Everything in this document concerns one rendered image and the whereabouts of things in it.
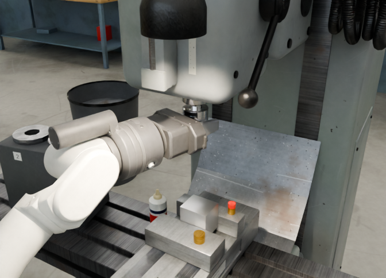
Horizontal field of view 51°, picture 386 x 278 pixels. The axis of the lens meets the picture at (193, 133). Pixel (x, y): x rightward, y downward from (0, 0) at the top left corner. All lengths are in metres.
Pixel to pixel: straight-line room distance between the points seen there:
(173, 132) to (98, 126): 0.12
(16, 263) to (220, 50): 0.39
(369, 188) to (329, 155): 1.99
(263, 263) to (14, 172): 0.62
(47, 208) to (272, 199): 0.67
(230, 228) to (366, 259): 1.66
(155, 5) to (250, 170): 0.76
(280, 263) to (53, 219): 0.52
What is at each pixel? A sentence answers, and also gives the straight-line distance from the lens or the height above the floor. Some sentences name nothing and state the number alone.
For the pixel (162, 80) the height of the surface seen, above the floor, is 1.36.
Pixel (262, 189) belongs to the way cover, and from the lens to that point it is 1.11.
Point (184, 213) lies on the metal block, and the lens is 0.83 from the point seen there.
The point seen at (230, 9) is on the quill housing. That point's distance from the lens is 0.58.
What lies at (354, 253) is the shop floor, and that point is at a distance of 2.47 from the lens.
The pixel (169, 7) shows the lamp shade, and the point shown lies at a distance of 0.42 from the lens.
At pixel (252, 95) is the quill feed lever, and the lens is 0.59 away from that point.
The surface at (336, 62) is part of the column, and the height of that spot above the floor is 1.28.
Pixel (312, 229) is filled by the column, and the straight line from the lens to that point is 1.22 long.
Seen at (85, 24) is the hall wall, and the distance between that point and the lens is 6.76.
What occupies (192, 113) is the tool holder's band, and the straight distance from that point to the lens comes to 0.71.
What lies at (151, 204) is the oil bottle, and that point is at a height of 1.00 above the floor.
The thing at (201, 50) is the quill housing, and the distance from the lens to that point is 0.59.
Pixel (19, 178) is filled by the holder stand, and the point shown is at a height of 1.02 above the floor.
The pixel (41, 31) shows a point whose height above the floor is 0.27.
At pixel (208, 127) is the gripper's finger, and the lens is 0.72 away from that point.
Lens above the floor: 1.54
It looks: 25 degrees down
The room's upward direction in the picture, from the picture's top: straight up
